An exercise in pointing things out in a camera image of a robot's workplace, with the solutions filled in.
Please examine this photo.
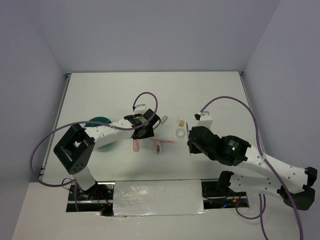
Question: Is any red pen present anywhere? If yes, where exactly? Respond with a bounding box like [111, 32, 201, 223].
[149, 138, 176, 143]

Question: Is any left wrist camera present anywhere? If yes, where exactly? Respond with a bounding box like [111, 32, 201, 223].
[132, 103, 147, 115]

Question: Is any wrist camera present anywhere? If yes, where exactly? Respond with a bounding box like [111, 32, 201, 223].
[194, 111, 213, 129]
[132, 103, 147, 115]

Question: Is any clear tape roll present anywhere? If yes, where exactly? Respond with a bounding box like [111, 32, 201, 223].
[175, 128, 186, 139]

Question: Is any grey clear pen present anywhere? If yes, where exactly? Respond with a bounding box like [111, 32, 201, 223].
[186, 122, 190, 138]

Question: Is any pink correction tape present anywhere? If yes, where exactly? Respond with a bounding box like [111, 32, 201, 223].
[132, 139, 140, 152]

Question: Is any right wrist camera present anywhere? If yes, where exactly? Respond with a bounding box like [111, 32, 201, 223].
[194, 111, 213, 129]

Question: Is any yellow eraser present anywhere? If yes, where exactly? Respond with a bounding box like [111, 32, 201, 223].
[178, 120, 185, 127]

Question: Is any pink small stapler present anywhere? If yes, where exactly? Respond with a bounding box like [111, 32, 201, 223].
[154, 140, 163, 154]

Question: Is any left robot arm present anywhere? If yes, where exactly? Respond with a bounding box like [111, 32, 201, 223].
[53, 109, 161, 200]

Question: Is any grey eraser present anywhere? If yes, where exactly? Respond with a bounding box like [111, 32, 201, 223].
[160, 115, 168, 124]

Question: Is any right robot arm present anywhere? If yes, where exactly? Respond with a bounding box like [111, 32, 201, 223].
[187, 126, 318, 211]

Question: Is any teal round organizer container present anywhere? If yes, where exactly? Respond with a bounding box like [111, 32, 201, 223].
[84, 116, 113, 152]

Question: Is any silver foil plate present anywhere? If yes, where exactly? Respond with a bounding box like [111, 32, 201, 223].
[113, 179, 205, 217]

